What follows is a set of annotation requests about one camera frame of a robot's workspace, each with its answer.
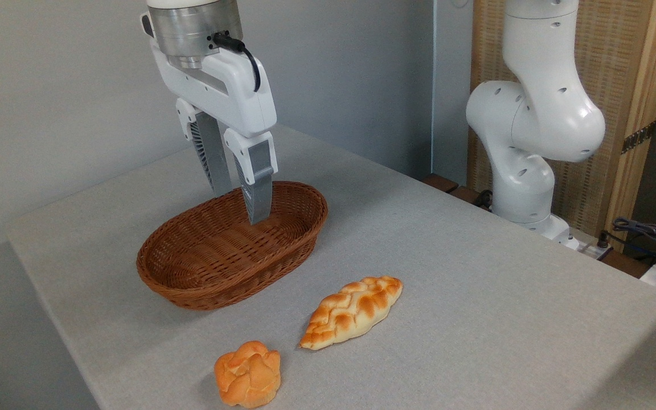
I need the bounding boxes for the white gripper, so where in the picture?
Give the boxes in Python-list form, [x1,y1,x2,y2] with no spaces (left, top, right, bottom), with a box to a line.
[149,35,278,226]

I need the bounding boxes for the long braided bread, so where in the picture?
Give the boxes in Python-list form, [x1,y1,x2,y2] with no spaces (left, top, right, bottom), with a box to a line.
[298,276,403,350]

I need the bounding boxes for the brown wicker oval basket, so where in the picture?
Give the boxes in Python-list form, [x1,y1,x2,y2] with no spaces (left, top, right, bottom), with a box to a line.
[136,181,329,311]

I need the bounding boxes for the round knotted bread roll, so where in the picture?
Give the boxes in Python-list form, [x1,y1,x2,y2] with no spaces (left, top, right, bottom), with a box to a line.
[214,341,281,409]

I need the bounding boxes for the wooden woven folding screen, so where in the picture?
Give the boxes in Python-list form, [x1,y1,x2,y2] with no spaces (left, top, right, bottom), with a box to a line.
[468,0,656,252]

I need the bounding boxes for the metal screen hinge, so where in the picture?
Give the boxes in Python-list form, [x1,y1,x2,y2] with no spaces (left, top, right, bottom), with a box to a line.
[621,121,656,155]

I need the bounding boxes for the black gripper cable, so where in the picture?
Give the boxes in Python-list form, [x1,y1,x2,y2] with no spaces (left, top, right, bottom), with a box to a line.
[213,32,262,93]

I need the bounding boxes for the bundle of black cables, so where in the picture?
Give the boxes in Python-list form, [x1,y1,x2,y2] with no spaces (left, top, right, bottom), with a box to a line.
[612,217,656,268]

